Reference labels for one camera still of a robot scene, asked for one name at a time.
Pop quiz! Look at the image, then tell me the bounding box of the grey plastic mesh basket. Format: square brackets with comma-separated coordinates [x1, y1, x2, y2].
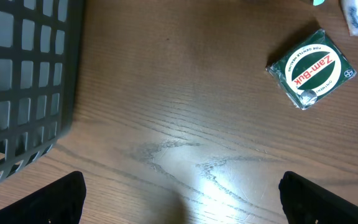
[0, 0, 85, 183]

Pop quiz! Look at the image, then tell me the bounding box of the green Zam-Buk ointment tin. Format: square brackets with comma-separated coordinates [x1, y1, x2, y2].
[266, 29, 357, 110]

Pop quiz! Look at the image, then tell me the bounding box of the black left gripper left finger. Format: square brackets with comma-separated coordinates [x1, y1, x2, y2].
[0, 171, 86, 224]

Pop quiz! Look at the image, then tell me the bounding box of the teal wet wipes pack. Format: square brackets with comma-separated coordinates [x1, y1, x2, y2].
[312, 0, 325, 6]

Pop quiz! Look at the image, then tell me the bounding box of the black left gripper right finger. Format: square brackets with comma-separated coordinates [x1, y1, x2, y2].
[278, 171, 358, 223]

